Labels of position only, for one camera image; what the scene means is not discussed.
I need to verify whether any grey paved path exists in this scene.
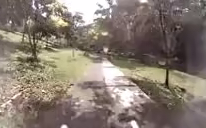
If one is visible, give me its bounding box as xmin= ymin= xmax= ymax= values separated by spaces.
xmin=33 ymin=54 xmax=193 ymax=128

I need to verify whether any leaf-strewn grass slope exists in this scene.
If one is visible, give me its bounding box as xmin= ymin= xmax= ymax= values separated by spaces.
xmin=0 ymin=27 xmax=103 ymax=128

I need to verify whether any row of trees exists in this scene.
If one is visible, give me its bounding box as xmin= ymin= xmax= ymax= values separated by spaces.
xmin=90 ymin=0 xmax=206 ymax=68

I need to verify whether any leaf-strewn grass verge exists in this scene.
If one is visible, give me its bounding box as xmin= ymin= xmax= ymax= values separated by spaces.
xmin=106 ymin=54 xmax=206 ymax=112

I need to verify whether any thin young tree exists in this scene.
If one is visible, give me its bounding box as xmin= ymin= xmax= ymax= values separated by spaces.
xmin=146 ymin=0 xmax=193 ymax=89

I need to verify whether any small branching tree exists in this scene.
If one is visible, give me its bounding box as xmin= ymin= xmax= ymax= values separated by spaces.
xmin=10 ymin=0 xmax=79 ymax=63

